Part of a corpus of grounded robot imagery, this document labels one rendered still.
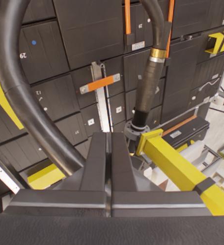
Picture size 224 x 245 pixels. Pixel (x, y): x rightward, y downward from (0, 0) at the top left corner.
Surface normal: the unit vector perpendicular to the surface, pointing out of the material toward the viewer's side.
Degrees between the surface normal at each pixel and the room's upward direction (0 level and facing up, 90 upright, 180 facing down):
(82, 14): 0
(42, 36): 0
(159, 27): 30
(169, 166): 90
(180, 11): 0
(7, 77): 46
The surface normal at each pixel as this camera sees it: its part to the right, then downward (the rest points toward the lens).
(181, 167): 0.14, -0.83
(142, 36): 0.50, 0.54
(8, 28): 0.73, -0.06
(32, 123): 0.03, 0.02
